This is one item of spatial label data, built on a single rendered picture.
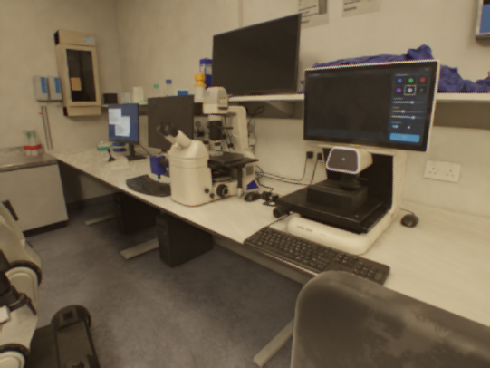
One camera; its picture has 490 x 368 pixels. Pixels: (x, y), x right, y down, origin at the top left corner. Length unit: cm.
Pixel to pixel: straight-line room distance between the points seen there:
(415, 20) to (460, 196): 88
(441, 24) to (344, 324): 147
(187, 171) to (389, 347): 102
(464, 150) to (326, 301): 118
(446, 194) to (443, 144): 23
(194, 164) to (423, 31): 128
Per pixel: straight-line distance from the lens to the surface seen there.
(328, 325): 44
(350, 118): 103
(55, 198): 321
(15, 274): 123
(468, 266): 103
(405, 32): 169
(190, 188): 125
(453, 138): 148
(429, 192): 152
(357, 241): 91
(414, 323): 38
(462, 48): 163
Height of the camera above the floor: 119
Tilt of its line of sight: 16 degrees down
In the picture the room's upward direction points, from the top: straight up
